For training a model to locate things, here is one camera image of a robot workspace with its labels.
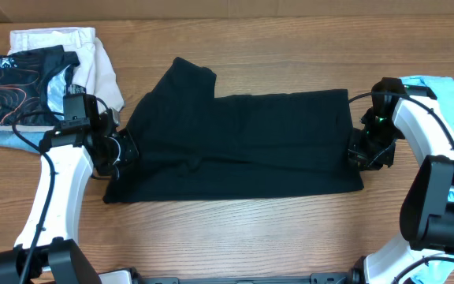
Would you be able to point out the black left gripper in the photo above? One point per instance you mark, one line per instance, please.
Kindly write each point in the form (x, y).
(132, 153)

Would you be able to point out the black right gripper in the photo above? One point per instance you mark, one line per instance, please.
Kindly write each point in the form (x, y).
(358, 155)

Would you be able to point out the plain black t-shirt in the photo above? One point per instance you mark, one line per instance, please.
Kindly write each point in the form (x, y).
(195, 146)

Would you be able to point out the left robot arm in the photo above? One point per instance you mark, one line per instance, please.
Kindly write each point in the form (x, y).
(48, 241)

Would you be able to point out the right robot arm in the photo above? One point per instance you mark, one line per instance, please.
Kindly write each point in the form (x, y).
(426, 236)

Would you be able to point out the beige folded trousers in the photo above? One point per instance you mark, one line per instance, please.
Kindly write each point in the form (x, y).
(95, 72)

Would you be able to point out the light blue crumpled garment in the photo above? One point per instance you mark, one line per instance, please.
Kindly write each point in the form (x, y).
(436, 272)

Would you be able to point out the blue folded jeans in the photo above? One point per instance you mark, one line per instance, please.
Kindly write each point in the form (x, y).
(9, 140)

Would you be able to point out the black patterned folded shirt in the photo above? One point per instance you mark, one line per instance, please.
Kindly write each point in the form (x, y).
(35, 80)

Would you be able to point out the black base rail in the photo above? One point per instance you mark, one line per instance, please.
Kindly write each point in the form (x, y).
(227, 281)

